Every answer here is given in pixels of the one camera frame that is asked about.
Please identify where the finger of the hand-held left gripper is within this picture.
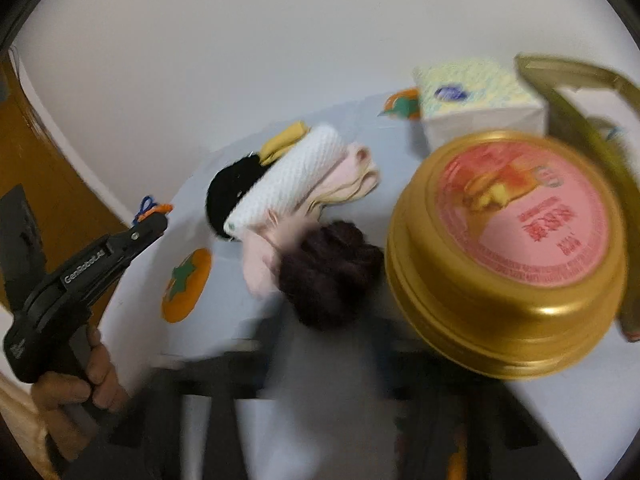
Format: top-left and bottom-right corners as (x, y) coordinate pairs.
(102, 211), (170, 279)

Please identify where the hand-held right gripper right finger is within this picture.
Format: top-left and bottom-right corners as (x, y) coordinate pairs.
(394, 342), (532, 480)

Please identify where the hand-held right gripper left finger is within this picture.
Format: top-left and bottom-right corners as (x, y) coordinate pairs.
(142, 349), (262, 480)

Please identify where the black knitted hat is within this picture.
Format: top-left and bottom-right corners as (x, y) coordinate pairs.
(206, 155), (273, 239)

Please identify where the white knitted towel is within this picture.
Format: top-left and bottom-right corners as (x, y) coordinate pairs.
(222, 124), (351, 241)

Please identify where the pink cloth yellow trim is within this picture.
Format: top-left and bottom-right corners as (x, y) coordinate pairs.
(242, 142), (382, 301)

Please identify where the rectangular gold tin box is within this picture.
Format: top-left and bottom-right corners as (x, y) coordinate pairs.
(515, 52), (640, 343)

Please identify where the person's left hand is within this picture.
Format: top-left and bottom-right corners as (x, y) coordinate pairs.
(31, 325), (131, 416)

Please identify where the light blue persimmon print tablecloth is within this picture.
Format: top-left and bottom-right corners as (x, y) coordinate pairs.
(97, 85), (640, 480)

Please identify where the round gold tin pink label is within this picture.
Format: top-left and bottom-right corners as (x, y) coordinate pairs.
(385, 130), (629, 381)

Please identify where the brown wooden door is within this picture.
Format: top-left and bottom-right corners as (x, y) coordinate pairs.
(0, 50), (137, 321)

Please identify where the yellow patterned tissue pack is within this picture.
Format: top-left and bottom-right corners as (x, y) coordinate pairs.
(412, 57), (546, 153)

